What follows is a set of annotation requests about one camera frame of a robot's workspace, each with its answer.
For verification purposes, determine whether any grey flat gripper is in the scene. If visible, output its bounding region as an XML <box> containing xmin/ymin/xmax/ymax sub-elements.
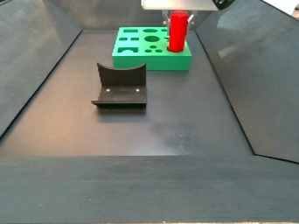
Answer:
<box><xmin>141</xmin><ymin>0</ymin><xmax>217</xmax><ymax>27</ymax></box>

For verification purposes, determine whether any red hexagonal prism block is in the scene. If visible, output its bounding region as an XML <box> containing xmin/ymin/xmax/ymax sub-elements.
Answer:
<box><xmin>168</xmin><ymin>10</ymin><xmax>188</xmax><ymax>53</ymax></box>

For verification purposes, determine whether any green shape sorting board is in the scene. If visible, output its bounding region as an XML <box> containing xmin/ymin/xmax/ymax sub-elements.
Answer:
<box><xmin>112</xmin><ymin>27</ymin><xmax>192</xmax><ymax>71</ymax></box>

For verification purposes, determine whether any black curved plastic bracket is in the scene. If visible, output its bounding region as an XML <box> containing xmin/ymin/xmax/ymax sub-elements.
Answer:
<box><xmin>91</xmin><ymin>64</ymin><xmax>147</xmax><ymax>107</ymax></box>

